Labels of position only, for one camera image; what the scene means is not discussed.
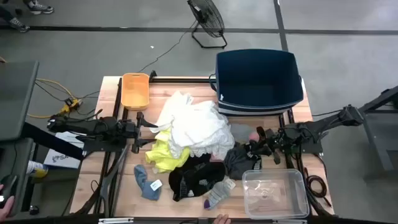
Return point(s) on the white yellow can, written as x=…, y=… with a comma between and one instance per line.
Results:
x=37, y=169

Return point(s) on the grey sock with purple toe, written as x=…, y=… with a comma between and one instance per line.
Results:
x=217, y=194

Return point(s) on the yellow cloth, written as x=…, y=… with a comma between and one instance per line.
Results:
x=164, y=157

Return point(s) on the clear plastic container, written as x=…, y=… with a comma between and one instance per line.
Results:
x=275, y=194

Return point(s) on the dark grey metal stand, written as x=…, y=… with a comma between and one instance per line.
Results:
x=377, y=146

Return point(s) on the person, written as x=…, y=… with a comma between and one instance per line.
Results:
x=38, y=7

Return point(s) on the black underwear with tag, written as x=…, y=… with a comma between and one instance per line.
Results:
x=199, y=179

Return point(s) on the dark grey underwear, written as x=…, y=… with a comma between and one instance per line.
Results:
x=239, y=161

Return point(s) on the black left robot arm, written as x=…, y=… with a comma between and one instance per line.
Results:
x=93, y=126

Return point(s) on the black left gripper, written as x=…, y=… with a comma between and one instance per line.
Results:
x=133, y=132

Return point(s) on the silver metal bracket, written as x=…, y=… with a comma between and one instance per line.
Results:
x=115, y=221
x=289, y=221

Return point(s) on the dark grey side desk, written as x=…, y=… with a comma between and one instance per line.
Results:
x=21, y=155

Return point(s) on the black metal table frame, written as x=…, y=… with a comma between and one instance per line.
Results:
x=183, y=80

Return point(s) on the white leaf print cloth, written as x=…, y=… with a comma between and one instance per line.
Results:
x=202, y=130

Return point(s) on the white printed paper sheet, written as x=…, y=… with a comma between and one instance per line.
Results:
x=62, y=158

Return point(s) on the dark grey monitor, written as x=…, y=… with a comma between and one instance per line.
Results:
x=15, y=99

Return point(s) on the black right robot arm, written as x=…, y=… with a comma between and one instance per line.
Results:
x=317, y=127

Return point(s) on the black floor fan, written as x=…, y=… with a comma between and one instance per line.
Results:
x=208, y=17

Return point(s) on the black computer mouse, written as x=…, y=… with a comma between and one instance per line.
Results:
x=7, y=186

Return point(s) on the person's hand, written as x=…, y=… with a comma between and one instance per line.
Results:
x=222, y=219
x=5, y=210

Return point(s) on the black caster wheel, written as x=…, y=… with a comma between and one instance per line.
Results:
x=34, y=210

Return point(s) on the dark blue plastic bin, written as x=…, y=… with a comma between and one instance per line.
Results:
x=258, y=77

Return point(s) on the orange plastic basket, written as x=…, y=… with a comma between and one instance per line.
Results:
x=135, y=90

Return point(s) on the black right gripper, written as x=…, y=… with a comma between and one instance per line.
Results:
x=275, y=143

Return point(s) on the plain white cloth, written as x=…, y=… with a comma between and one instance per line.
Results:
x=174, y=109

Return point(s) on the blue sock with white tag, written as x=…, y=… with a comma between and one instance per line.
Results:
x=146, y=186

